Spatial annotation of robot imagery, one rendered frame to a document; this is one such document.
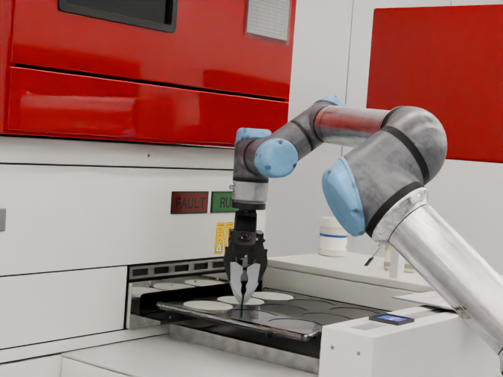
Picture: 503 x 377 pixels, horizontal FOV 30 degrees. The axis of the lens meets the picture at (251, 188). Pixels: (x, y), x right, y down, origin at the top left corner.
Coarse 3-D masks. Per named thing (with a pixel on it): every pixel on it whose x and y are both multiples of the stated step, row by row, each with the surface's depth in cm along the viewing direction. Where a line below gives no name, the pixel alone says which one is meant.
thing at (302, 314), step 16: (176, 304) 189; (240, 304) 195; (256, 304) 196; (272, 304) 198; (288, 304) 199; (304, 304) 201; (320, 304) 202; (336, 304) 203; (256, 320) 179; (272, 320) 181; (288, 320) 182; (304, 320) 183; (320, 320) 184; (336, 320) 185
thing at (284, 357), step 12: (180, 324) 195; (180, 336) 193; (192, 336) 191; (204, 336) 189; (216, 336) 188; (228, 336) 187; (216, 348) 188; (228, 348) 186; (240, 348) 184; (252, 348) 182; (264, 348) 180; (276, 348) 179; (264, 360) 180; (276, 360) 179; (288, 360) 177; (300, 360) 175; (312, 360) 174; (312, 372) 174
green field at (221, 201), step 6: (216, 198) 207; (222, 198) 209; (228, 198) 211; (216, 204) 207; (222, 204) 209; (228, 204) 211; (216, 210) 208; (222, 210) 209; (228, 210) 211; (234, 210) 213
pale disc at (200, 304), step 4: (184, 304) 190; (188, 304) 191; (192, 304) 191; (196, 304) 191; (200, 304) 192; (204, 304) 192; (208, 304) 192; (212, 304) 193; (216, 304) 193; (220, 304) 193; (224, 304) 194; (228, 304) 194; (200, 308) 187; (204, 308) 188; (208, 308) 188; (212, 308) 188; (216, 308) 189; (220, 308) 189; (224, 308) 189; (228, 308) 190
